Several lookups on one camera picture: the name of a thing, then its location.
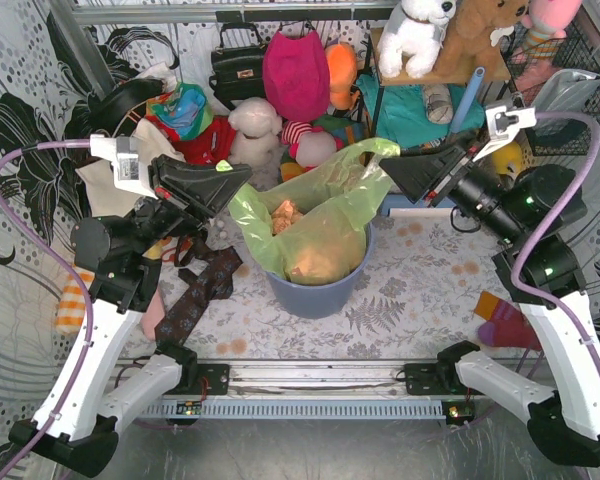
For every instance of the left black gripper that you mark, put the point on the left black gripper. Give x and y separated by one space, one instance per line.
159 181

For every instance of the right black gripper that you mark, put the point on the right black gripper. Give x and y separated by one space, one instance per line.
446 176

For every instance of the green plastic trash bag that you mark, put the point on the green plastic trash bag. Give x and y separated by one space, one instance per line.
338 199

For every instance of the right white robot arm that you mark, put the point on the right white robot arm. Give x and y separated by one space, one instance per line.
543 276

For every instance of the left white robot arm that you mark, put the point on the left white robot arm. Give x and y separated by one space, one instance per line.
80 422

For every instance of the cream canvas tote bag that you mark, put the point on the cream canvas tote bag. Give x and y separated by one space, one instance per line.
104 197

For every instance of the magenta felt bag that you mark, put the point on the magenta felt bag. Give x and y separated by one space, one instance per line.
296 76

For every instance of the blue trash bin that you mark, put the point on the blue trash bin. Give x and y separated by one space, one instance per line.
316 302

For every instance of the red garment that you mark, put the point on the red garment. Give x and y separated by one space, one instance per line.
205 142

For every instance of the teal cloth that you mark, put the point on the teal cloth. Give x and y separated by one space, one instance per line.
402 117

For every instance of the white fluffy plush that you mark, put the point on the white fluffy plush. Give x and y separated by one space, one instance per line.
257 125

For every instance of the crumpled orange paper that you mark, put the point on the crumpled orange paper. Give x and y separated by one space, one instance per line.
285 216

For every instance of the colourful silk scarf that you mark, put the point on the colourful silk scarf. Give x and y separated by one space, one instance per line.
183 114

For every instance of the dark patterned necktie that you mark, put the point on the dark patterned necktie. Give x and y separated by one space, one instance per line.
209 276

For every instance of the yellow plush toy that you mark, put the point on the yellow plush toy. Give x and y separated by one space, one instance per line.
508 160

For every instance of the pink pig plush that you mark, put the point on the pink pig plush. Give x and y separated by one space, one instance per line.
309 146

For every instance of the black leather handbag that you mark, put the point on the black leather handbag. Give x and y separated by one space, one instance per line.
238 72

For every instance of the wooden shelf board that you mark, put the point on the wooden shelf board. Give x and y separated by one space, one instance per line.
460 76

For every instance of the brown teddy bear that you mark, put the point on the brown teddy bear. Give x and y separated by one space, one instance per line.
475 32

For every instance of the black hat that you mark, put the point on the black hat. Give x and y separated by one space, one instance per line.
107 113

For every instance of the orange plush toy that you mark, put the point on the orange plush toy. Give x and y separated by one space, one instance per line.
342 65

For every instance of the white plush dog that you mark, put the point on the white plush dog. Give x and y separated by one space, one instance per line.
413 36

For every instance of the silver foil pouch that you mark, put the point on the silver foil pouch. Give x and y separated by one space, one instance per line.
565 90

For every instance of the orange checkered towel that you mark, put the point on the orange checkered towel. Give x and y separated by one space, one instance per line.
71 308

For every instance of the pink plush toy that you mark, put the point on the pink plush toy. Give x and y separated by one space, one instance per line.
548 19

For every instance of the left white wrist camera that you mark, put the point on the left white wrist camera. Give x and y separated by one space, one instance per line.
129 172

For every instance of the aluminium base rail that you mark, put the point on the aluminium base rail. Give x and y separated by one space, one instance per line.
310 380

